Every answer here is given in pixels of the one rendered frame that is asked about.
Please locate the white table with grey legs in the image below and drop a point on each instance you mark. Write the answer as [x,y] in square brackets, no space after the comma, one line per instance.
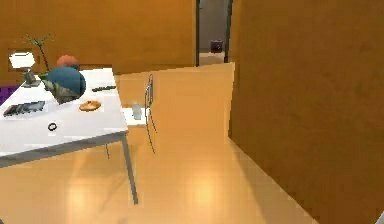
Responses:
[83,123]

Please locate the white table lamp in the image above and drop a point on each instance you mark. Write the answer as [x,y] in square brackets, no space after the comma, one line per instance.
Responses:
[23,63]

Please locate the black remote control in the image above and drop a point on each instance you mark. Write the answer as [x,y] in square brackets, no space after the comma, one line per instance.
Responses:
[104,88]

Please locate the purple cloth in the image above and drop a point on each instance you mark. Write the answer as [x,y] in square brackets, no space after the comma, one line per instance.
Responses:
[6,93]

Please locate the clear glass cup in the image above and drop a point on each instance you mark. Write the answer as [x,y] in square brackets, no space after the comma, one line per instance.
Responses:
[137,111]

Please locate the brown bread loaf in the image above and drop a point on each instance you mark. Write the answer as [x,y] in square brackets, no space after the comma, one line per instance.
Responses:
[90,105]

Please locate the orange ball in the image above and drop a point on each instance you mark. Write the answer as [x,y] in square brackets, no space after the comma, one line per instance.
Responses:
[66,61]

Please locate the green house plant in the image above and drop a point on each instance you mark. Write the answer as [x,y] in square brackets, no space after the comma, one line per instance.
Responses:
[42,53]

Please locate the teal ball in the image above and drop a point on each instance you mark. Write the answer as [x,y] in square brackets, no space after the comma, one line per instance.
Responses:
[66,84]

